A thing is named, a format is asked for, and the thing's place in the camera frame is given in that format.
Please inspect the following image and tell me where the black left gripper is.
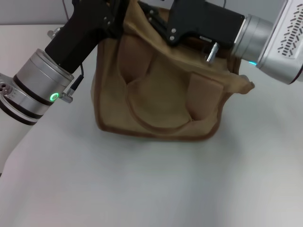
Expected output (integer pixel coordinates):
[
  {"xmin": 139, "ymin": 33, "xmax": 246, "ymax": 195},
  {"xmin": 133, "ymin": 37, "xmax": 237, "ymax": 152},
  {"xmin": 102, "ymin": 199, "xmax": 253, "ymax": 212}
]
[{"xmin": 45, "ymin": 0, "xmax": 128, "ymax": 73}]

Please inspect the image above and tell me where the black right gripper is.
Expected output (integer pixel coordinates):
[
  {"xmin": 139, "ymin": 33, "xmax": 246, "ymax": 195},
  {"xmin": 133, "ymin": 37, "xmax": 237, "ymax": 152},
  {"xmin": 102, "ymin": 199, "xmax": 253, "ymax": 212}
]
[{"xmin": 139, "ymin": 0, "xmax": 246, "ymax": 50}]

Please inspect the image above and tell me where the khaki canvas food bag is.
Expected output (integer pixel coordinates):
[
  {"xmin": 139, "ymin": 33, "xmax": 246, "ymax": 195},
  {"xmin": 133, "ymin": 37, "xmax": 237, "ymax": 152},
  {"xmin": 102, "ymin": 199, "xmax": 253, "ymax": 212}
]
[{"xmin": 91, "ymin": 0, "xmax": 255, "ymax": 142}]

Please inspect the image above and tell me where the silver round connector plug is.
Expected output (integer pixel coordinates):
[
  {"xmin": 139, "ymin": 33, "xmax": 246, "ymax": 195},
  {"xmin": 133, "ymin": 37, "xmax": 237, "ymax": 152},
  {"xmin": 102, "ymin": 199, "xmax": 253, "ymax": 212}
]
[{"xmin": 48, "ymin": 27, "xmax": 63, "ymax": 38}]

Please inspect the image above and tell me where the red cable with silver plug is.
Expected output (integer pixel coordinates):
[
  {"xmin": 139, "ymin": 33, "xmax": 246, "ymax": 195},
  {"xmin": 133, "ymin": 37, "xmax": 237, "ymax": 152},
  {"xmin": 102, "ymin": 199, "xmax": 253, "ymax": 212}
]
[{"xmin": 205, "ymin": 42, "xmax": 220, "ymax": 62}]

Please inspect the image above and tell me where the black cable with silver plug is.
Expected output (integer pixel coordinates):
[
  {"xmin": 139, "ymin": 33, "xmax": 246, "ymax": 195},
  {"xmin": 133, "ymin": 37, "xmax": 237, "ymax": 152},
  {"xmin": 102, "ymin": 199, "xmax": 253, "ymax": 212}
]
[{"xmin": 62, "ymin": 63, "xmax": 85, "ymax": 102}]

